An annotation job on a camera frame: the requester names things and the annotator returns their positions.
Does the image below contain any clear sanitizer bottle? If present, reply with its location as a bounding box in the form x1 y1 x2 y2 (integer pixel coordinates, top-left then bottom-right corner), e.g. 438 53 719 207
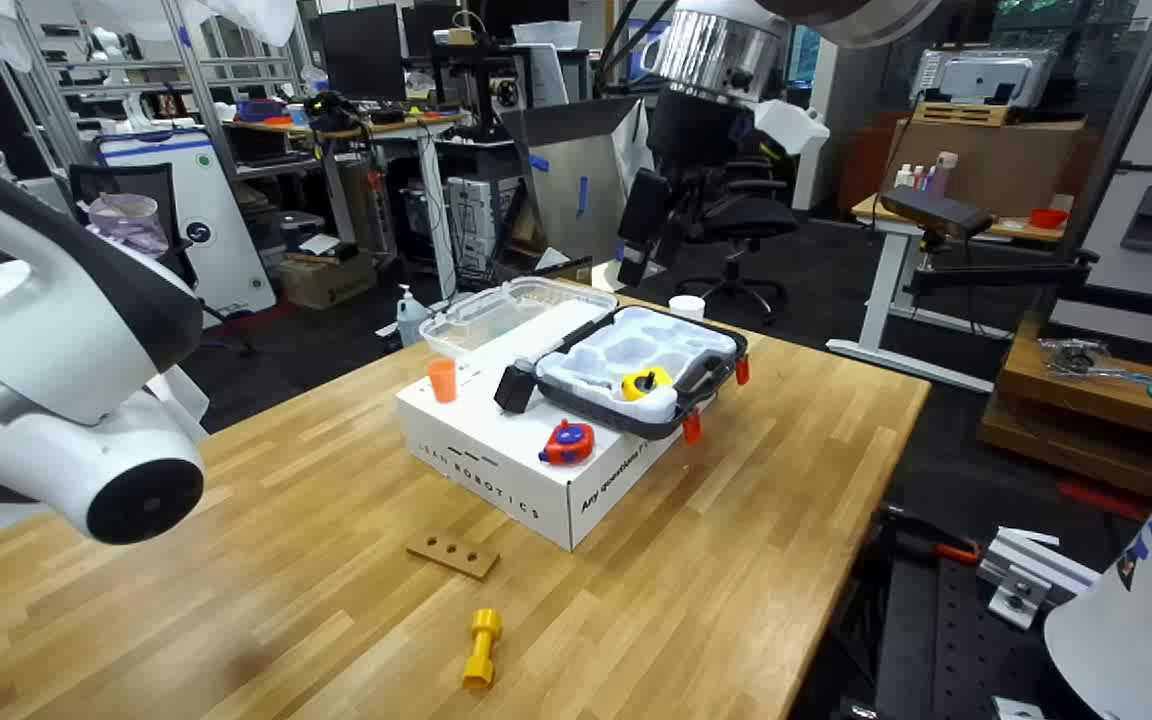
394 281 433 346

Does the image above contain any white-legged wooden desk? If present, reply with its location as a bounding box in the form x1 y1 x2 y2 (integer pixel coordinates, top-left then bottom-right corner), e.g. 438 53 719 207
826 183 1099 400

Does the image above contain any metal shelving rack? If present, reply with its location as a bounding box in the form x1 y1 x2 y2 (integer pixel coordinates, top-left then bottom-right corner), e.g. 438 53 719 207
0 0 314 176

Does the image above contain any black office chair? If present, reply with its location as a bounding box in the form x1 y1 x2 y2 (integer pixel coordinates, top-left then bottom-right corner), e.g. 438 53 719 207
681 156 807 332

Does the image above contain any white cabinet with logo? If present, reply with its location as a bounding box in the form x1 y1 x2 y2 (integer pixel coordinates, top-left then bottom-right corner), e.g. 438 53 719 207
94 129 281 321

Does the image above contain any small orange cup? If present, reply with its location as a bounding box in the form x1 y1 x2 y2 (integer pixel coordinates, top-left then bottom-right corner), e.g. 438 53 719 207
424 354 465 408

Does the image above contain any orange-handled black tool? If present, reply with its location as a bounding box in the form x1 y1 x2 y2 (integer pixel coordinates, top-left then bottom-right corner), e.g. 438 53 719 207
883 505 993 570

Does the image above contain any black perforated breadboard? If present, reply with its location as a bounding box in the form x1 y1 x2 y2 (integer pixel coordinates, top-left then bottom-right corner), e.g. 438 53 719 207
870 553 1072 720

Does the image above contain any silver foil panel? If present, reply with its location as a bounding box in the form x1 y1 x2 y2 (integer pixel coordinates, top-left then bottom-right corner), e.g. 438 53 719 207
506 90 654 277

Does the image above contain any aluminium extrusion bracket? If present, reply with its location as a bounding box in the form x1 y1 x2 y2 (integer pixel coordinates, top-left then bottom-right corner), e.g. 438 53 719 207
978 519 1105 633

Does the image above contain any black monitor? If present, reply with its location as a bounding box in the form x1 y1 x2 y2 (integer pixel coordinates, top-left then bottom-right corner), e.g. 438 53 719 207
314 0 410 109

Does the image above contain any low wooden shelf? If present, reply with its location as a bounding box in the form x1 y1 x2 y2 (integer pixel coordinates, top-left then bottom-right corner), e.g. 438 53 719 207
978 315 1152 505

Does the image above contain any grey plastic tool case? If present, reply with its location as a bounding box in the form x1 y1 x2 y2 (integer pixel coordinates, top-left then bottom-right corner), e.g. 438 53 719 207
415 272 758 452

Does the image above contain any wooden block with holes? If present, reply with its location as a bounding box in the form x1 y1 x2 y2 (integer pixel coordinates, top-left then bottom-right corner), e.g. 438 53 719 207
402 531 506 585

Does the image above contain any purple cloth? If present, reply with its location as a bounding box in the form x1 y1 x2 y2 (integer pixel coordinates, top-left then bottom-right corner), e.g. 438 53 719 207
86 187 176 260

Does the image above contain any red blue tape measure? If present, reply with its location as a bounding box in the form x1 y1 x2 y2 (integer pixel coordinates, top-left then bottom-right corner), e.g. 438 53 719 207
536 415 601 469

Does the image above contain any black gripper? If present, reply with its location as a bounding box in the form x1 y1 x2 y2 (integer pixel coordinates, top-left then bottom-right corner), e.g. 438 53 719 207
617 86 765 291

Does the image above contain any yellow tape measure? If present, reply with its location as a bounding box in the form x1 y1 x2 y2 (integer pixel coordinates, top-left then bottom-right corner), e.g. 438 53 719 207
619 365 675 403

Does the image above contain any small black block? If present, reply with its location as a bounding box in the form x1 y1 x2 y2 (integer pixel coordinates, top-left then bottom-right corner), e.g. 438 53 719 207
487 354 546 415

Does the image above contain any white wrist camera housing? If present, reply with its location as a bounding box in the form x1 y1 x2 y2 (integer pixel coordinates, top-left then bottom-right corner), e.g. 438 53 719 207
749 95 835 159

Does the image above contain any white cardboard box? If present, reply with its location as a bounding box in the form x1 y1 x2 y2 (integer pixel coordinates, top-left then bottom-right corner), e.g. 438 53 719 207
394 297 689 553

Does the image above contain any cluttered white desk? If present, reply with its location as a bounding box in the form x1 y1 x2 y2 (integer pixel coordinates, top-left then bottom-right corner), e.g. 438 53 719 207
219 112 474 302

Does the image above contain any white plastic cup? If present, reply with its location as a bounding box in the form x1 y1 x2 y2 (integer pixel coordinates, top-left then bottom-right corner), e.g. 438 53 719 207
666 291 711 326

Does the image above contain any grey white printer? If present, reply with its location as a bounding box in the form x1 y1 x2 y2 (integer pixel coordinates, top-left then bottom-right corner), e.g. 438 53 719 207
909 38 1064 112

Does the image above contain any small brown cardboard box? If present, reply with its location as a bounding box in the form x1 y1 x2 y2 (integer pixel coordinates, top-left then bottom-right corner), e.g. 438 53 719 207
274 247 386 315

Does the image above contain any black flat device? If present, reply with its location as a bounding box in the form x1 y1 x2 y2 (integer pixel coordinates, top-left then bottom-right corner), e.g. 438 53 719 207
873 183 1004 247

